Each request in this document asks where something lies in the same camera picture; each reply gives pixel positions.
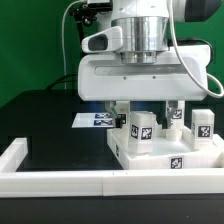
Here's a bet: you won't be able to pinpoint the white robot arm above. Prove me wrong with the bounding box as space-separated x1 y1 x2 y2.
78 0 224 128

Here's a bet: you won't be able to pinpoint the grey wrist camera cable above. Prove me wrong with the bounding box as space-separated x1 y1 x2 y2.
167 0 224 100

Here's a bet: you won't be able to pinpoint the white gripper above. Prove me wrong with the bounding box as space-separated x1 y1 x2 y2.
78 45 210 129

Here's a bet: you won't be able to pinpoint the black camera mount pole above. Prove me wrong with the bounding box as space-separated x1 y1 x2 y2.
69 0 112 41

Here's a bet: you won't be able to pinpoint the black cable bundle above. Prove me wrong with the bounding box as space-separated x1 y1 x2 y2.
45 73 80 92

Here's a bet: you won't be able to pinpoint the white U-shaped obstacle fence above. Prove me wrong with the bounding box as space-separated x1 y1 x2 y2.
0 138 224 198

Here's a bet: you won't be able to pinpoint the white tag sheet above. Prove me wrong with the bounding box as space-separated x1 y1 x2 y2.
72 112 113 128

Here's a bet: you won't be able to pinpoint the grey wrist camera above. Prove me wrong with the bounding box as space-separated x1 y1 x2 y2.
82 26 123 53

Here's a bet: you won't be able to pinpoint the white square table top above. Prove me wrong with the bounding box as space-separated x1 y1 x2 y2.
107 125 224 170

